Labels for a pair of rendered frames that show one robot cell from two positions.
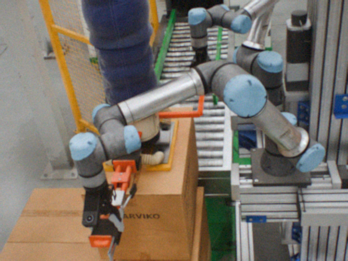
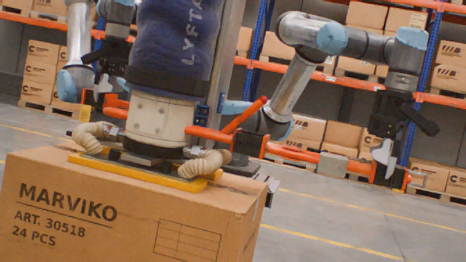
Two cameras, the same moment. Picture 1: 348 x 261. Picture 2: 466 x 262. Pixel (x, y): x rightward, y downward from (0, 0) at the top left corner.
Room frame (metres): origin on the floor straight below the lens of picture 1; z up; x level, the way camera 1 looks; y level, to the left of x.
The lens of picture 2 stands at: (1.42, 1.51, 1.38)
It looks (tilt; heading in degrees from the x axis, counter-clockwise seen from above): 6 degrees down; 269
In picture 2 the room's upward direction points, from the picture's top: 11 degrees clockwise
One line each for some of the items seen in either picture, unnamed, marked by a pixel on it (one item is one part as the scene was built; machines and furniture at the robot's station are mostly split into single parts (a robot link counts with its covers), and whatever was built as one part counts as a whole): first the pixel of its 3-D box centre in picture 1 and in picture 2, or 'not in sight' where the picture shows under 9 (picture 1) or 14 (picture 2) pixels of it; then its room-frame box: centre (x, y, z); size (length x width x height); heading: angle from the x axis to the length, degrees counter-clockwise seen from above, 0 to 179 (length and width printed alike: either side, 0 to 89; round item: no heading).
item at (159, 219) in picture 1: (148, 179); (137, 240); (1.60, 0.14, 0.87); 0.60 x 0.40 x 0.40; 169
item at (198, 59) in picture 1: (200, 57); (115, 57); (1.81, -0.17, 1.34); 0.09 x 0.08 x 0.12; 169
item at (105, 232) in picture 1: (104, 231); (387, 175); (1.01, 0.26, 1.20); 0.08 x 0.07 x 0.05; 169
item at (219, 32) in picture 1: (223, 47); not in sight; (3.41, -0.51, 0.60); 1.60 x 0.10 x 0.09; 168
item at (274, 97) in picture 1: (269, 89); (108, 121); (1.88, -0.50, 1.09); 0.15 x 0.15 x 0.10
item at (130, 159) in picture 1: (126, 160); (249, 143); (1.35, 0.19, 1.20); 0.10 x 0.08 x 0.06; 79
